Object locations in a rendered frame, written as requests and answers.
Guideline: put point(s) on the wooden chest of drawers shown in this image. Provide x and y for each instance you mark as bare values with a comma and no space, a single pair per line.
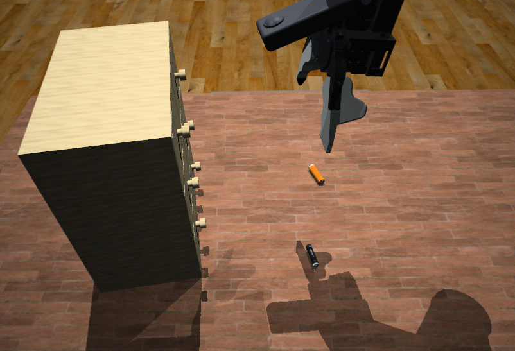
99,148

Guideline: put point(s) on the orange aa battery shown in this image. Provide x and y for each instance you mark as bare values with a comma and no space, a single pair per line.
316,174

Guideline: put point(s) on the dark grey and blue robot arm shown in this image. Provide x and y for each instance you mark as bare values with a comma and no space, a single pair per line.
302,19

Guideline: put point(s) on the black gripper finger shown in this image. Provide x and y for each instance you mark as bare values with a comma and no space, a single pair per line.
339,104
307,63

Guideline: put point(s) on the tan wooden drawer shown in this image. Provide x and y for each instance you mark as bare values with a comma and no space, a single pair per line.
192,166
196,224
188,184

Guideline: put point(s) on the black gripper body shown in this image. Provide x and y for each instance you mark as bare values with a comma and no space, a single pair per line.
359,38

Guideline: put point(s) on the black battery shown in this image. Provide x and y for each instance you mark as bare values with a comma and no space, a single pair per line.
312,255

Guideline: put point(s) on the beige wooden drawer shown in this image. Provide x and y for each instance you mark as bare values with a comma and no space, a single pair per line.
183,123
175,76
177,132

